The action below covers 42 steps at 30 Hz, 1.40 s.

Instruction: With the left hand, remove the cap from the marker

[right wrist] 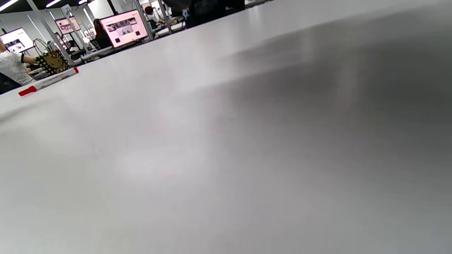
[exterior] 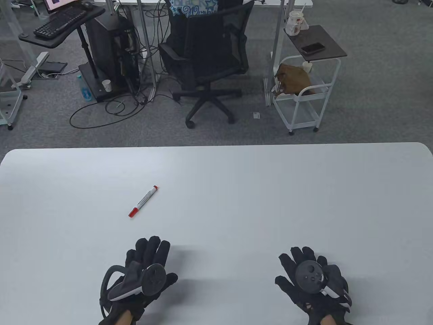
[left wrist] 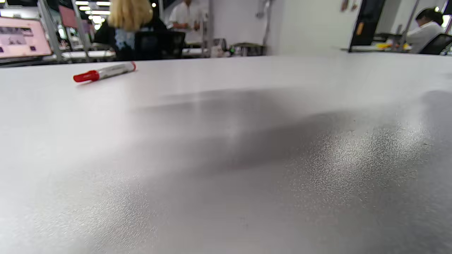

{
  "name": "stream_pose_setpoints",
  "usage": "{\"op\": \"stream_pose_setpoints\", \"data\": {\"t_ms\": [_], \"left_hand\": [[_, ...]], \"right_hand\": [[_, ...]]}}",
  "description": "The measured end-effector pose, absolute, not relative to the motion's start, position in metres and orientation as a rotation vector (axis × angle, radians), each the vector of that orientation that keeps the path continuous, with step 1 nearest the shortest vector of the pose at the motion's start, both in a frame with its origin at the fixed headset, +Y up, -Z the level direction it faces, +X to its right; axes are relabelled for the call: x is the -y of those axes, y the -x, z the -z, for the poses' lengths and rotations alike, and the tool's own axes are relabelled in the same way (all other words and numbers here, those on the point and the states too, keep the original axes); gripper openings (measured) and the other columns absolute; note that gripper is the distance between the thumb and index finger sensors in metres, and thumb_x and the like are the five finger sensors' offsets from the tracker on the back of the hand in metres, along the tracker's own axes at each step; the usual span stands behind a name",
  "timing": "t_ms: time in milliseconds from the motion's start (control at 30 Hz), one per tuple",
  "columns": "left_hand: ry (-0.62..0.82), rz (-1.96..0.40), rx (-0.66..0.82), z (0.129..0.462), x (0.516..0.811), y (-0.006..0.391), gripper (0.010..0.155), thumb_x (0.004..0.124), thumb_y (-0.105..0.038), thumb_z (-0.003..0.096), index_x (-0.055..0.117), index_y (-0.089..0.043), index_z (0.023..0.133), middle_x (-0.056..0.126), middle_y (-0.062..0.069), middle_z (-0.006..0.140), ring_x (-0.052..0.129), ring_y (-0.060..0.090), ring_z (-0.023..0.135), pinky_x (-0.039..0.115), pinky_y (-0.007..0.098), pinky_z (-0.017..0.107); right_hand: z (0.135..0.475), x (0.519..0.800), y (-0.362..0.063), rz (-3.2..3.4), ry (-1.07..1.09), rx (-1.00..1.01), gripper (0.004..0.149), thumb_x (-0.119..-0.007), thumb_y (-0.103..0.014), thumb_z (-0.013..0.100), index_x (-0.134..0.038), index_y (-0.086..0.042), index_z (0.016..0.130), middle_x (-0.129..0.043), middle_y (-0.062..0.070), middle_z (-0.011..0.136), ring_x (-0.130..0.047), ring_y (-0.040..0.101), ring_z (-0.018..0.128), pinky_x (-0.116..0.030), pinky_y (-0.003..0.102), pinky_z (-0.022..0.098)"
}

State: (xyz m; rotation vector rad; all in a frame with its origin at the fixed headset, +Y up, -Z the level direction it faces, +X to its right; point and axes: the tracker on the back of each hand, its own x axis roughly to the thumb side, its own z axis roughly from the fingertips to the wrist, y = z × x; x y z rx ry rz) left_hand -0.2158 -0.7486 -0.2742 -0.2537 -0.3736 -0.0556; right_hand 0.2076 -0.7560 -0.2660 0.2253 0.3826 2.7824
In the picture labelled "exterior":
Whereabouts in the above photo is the black hand controller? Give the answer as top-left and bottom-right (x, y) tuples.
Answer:
(295, 260), (352, 308)
(99, 261), (167, 317)

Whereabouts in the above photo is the black keyboard stand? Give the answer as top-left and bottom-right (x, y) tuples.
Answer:
(19, 5), (116, 102)

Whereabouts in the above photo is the dark brown cart board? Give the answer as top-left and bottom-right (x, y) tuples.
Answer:
(283, 25), (348, 62)

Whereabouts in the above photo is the black smartphone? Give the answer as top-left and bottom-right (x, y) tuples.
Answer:
(300, 43), (326, 55)

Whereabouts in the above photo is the white rolling cart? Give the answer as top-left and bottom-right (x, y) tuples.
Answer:
(272, 56), (341, 136)

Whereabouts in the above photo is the white marker with red tip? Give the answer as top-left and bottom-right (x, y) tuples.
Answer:
(128, 185), (159, 218)

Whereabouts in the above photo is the black mesh office chair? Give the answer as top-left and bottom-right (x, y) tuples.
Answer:
(158, 0), (255, 128)

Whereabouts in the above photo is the blue water bottle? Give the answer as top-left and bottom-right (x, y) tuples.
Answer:
(77, 74), (93, 102)

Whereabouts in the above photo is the brown bag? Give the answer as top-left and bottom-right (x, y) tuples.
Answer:
(274, 63), (317, 97)

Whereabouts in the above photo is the blue star patterned cloth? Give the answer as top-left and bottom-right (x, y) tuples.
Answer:
(168, 0), (217, 17)

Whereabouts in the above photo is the person's left forearm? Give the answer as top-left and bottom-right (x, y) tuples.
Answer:
(115, 310), (136, 325)

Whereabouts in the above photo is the laptop screen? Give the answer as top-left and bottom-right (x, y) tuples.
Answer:
(43, 0), (82, 14)

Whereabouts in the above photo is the black floor cable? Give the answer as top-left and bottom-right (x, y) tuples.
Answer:
(69, 91), (176, 129)

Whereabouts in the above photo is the black keyboard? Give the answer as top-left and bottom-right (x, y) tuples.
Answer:
(33, 7), (88, 38)

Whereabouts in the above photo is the white frame on wheels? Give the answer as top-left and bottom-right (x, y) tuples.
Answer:
(0, 58), (28, 131)

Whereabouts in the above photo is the black right hand controller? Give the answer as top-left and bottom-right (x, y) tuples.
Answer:
(295, 260), (352, 308)

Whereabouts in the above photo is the black computer tower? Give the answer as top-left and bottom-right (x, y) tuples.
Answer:
(87, 15), (140, 92)

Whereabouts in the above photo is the person's right hand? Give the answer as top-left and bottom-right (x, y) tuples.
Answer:
(275, 246), (353, 325)

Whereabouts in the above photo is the patterned cup with straw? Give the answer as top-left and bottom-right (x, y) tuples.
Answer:
(285, 3), (309, 37)

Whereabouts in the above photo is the person's left hand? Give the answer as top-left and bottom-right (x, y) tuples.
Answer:
(98, 236), (178, 325)

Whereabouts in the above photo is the black left hand controller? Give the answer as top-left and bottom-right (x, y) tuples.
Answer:
(99, 261), (167, 317)

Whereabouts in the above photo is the white desk leg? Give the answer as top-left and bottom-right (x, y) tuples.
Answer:
(136, 0), (160, 102)
(264, 0), (289, 107)

